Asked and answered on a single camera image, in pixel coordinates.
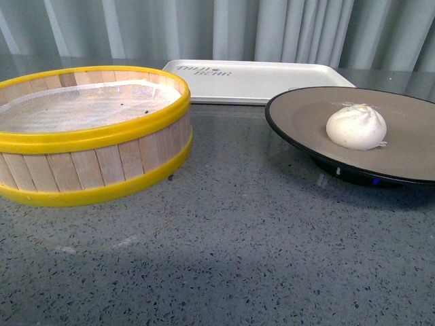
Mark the brown plate with black rim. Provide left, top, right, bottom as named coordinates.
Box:
left=265, top=87, right=434, bottom=187

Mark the white steamed bun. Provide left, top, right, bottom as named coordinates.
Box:
left=326, top=104, right=387, bottom=151

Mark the white bear print tray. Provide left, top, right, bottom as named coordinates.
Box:
left=163, top=60, right=353, bottom=105

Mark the white steamer cloth liner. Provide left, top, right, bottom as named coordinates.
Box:
left=1, top=79, right=181, bottom=133

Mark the yellow rimmed bamboo steamer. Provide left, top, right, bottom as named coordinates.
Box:
left=1, top=65, right=193, bottom=206

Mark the grey pleated curtain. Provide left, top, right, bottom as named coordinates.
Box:
left=1, top=0, right=434, bottom=72

